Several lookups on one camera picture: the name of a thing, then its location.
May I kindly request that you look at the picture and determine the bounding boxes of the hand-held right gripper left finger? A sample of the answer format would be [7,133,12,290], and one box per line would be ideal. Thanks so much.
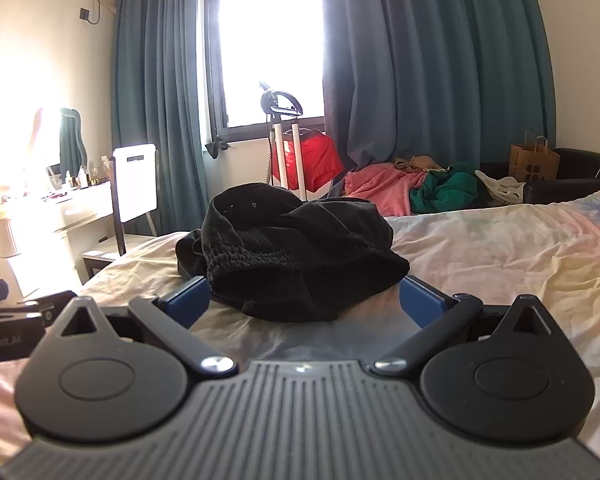
[55,276,239,377]

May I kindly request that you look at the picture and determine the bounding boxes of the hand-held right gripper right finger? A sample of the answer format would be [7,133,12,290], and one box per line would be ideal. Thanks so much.
[369,275,553,377]

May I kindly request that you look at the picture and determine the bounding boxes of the black pants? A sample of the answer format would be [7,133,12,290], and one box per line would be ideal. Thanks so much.
[175,184,412,324]

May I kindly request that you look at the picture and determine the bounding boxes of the white dressing table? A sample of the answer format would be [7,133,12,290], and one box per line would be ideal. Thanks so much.
[0,180,117,302]

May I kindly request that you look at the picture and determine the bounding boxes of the bed with pastel sheet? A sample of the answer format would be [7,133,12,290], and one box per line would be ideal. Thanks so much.
[0,190,600,467]

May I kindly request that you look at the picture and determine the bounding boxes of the green cloth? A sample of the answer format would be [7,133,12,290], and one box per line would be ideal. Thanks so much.
[409,161,482,214]

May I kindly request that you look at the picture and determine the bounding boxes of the pink cloth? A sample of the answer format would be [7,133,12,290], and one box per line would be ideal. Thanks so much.
[342,162,429,217]

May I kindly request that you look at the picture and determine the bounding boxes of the white backed chair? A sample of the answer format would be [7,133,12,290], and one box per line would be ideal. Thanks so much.
[82,143,159,281]

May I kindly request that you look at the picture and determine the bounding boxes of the white cloth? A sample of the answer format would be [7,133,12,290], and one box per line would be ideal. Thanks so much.
[474,170,527,207]

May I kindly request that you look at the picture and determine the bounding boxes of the beige cloth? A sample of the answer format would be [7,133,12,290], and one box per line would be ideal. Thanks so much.
[392,155,447,173]

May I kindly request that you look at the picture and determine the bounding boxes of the table mirror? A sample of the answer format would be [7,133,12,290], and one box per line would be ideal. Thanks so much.
[27,106,89,171]

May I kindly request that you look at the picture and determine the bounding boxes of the brown paper bag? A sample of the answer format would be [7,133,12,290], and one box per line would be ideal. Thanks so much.
[510,129,561,184]

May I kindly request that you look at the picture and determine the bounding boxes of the red garment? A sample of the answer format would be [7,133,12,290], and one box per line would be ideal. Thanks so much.
[271,130,345,192]

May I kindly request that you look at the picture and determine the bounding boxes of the black leather sofa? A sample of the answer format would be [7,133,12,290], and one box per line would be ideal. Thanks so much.
[480,147,600,207]

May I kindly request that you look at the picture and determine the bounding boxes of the garment steamer stand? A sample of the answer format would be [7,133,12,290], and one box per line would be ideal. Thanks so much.
[257,80,312,202]

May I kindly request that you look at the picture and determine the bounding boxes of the narrow teal curtain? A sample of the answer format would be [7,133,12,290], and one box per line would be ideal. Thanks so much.
[111,0,217,237]

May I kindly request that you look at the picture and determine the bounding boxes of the wide teal curtain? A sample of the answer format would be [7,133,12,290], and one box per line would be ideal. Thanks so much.
[320,0,556,198]

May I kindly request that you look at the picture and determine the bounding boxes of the dark framed window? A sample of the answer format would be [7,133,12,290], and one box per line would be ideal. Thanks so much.
[199,0,332,144]

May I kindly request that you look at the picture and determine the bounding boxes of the black wall plug with cable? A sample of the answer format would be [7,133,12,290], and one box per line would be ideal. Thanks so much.
[79,0,106,26]

